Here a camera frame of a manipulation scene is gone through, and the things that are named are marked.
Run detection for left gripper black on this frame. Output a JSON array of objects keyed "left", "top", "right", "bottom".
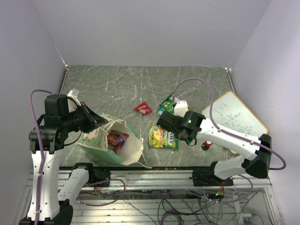
[{"left": 62, "top": 101, "right": 108, "bottom": 133}]

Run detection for green fruit candy packet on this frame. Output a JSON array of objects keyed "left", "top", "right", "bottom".
[{"left": 158, "top": 92, "right": 192, "bottom": 115}]

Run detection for yellow gummy candy packet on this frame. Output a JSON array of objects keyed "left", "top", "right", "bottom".
[{"left": 148, "top": 126, "right": 179, "bottom": 150}]

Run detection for green patterned paper bag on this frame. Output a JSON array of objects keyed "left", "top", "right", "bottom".
[{"left": 77, "top": 113, "right": 145, "bottom": 166}]

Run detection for small red snack packet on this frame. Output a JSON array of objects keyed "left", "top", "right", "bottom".
[{"left": 134, "top": 101, "right": 153, "bottom": 116}]

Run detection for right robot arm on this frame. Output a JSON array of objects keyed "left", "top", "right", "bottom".
[{"left": 157, "top": 111, "right": 272, "bottom": 187}]

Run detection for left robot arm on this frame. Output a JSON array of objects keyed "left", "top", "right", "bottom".
[{"left": 19, "top": 93, "right": 108, "bottom": 225}]

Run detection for red black stamp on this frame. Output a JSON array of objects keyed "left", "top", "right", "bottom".
[{"left": 201, "top": 141, "right": 212, "bottom": 151}]

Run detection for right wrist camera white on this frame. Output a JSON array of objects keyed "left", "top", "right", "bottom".
[{"left": 173, "top": 100, "right": 188, "bottom": 117}]

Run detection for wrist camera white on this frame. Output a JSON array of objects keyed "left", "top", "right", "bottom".
[
  {"left": 173, "top": 100, "right": 188, "bottom": 117},
  {"left": 67, "top": 88, "right": 82, "bottom": 113}
]

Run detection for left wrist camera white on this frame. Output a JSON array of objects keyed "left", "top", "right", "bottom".
[{"left": 67, "top": 88, "right": 82, "bottom": 113}]

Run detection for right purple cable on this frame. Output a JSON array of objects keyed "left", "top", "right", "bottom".
[{"left": 173, "top": 77, "right": 286, "bottom": 171}]

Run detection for purple cable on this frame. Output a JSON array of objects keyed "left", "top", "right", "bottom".
[
  {"left": 173, "top": 77, "right": 286, "bottom": 171},
  {"left": 30, "top": 89, "right": 56, "bottom": 225}
]

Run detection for small whiteboard yellow frame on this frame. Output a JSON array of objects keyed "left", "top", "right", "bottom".
[{"left": 201, "top": 90, "right": 269, "bottom": 155}]

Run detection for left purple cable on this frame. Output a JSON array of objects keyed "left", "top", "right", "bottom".
[{"left": 30, "top": 89, "right": 56, "bottom": 225}]

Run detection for aluminium rail frame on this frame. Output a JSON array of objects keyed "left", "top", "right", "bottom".
[{"left": 14, "top": 167, "right": 282, "bottom": 225}]

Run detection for loose wires under table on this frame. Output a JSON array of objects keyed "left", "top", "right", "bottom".
[{"left": 77, "top": 179, "right": 254, "bottom": 225}]

